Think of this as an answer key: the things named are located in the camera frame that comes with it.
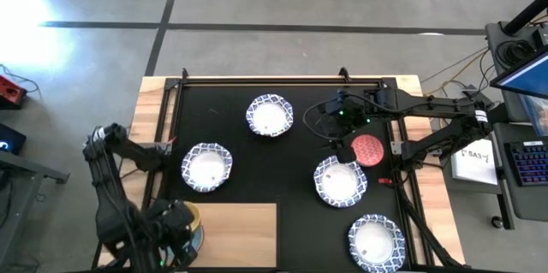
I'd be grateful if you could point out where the black table mat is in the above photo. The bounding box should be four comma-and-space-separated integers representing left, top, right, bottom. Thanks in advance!
164, 84, 411, 270

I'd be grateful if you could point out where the black device with blue light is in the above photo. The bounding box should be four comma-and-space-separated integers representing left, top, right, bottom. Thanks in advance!
0, 122, 27, 157

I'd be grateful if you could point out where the black monitor pole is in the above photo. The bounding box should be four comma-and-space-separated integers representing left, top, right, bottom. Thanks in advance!
503, 0, 548, 37

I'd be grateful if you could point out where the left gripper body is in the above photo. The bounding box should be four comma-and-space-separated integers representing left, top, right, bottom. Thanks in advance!
143, 199, 194, 268

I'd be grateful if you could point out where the black coiled cable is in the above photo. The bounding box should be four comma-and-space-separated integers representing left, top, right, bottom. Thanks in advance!
496, 39, 536, 67

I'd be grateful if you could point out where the backlit black keyboard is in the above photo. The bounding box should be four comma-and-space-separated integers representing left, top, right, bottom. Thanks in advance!
504, 139, 548, 187

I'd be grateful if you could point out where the black aluminium frame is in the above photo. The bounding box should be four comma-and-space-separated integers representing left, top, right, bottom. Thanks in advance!
92, 67, 468, 273

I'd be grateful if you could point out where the light blue ceramic bowl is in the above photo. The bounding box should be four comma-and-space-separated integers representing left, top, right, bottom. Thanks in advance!
190, 225, 206, 264

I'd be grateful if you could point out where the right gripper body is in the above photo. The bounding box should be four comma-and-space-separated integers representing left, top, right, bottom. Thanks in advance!
319, 91, 378, 139

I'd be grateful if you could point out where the yellow floor cable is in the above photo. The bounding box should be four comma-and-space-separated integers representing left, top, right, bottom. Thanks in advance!
421, 45, 489, 97

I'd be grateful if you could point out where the blue patterned paper bowl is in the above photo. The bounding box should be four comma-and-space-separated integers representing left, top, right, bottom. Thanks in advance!
348, 214, 407, 273
181, 142, 234, 193
313, 155, 368, 209
245, 93, 295, 138

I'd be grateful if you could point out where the blue-screen computer monitor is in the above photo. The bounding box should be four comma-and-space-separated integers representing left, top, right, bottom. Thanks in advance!
490, 45, 548, 99

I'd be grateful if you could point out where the white paper sign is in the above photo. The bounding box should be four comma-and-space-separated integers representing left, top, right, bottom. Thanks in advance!
450, 137, 500, 187

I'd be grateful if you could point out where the grey equipment cart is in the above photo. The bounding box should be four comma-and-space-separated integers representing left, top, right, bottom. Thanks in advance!
485, 20, 548, 223

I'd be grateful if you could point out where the grey metal stand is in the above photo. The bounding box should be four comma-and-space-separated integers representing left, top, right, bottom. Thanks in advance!
0, 151, 70, 265

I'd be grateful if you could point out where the red box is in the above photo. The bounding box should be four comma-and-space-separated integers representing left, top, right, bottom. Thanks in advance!
0, 74, 28, 110

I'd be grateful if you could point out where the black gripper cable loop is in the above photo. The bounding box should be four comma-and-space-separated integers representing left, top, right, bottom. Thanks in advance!
302, 97, 343, 141

